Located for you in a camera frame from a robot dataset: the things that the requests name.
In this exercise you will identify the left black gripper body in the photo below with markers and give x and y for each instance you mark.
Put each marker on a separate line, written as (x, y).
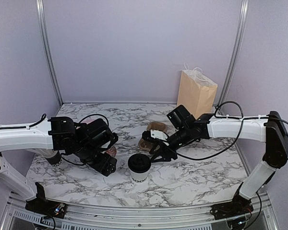
(103, 166)

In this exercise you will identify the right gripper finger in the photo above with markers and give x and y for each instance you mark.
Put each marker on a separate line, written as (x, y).
(157, 158)
(157, 148)

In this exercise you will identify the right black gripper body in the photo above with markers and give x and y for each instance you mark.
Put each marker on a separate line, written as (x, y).
(168, 153)

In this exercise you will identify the brown cardboard cup carrier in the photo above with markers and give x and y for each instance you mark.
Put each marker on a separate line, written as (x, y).
(147, 142)

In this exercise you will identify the black cup lid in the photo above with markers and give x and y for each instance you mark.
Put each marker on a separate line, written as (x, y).
(139, 163)

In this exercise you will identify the white paper cup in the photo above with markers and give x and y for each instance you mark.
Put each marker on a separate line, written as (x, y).
(139, 177)

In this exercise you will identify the brown paper bag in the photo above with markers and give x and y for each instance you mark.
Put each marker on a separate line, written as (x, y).
(196, 91)

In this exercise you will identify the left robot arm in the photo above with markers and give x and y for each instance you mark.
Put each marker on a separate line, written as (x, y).
(88, 141)

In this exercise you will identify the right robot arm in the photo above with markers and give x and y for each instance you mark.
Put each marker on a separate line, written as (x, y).
(268, 130)

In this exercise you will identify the red patterned bowl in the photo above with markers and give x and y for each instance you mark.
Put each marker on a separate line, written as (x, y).
(112, 151)

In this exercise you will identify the black cup with straws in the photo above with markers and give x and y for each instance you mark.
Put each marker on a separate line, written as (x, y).
(54, 159)

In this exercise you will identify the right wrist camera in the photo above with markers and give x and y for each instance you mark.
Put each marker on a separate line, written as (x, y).
(156, 134)

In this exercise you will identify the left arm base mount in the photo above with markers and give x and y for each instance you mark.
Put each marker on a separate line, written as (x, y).
(48, 207)

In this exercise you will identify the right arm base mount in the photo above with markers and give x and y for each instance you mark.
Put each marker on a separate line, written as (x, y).
(230, 209)

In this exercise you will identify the right aluminium frame post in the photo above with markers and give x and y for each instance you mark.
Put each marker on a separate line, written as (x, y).
(236, 49)

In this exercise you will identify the aluminium frame post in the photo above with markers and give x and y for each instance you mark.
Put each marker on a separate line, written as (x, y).
(46, 45)
(236, 49)

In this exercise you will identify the left aluminium frame post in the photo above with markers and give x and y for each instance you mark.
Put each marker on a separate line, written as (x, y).
(46, 45)

